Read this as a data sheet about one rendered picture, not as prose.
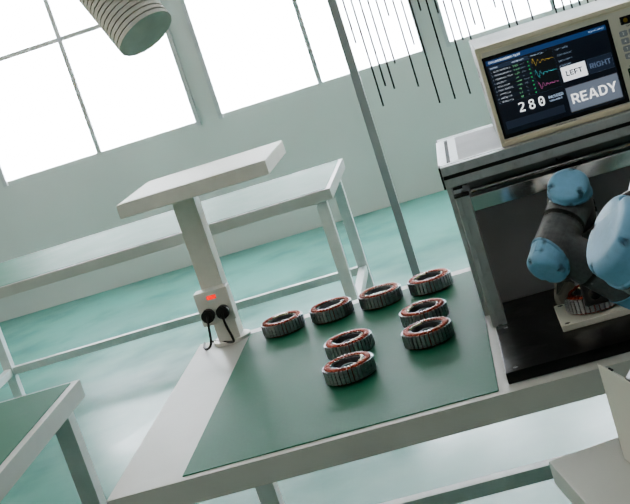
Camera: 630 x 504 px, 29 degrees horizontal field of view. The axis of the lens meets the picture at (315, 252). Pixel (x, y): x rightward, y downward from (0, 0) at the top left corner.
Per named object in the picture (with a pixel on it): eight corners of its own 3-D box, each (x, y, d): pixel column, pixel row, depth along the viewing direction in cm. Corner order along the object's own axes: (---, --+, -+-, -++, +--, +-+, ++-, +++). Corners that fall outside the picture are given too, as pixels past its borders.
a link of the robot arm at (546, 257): (591, 284, 209) (610, 232, 213) (534, 253, 208) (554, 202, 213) (570, 299, 216) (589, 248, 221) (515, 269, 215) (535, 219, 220)
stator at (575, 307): (627, 305, 234) (622, 286, 233) (570, 321, 235) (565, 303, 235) (618, 290, 245) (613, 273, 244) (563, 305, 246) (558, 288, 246)
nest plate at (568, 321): (641, 311, 232) (639, 304, 232) (563, 332, 234) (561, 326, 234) (628, 291, 246) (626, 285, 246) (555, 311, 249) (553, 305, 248)
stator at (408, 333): (465, 330, 263) (460, 314, 262) (433, 351, 255) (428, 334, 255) (426, 331, 271) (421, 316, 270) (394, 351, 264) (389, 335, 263)
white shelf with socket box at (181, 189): (325, 343, 289) (265, 159, 280) (178, 385, 294) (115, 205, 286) (335, 305, 323) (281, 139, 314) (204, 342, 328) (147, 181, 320)
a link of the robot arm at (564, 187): (538, 198, 214) (553, 160, 217) (546, 234, 222) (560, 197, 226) (581, 206, 210) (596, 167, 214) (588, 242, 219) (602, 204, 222)
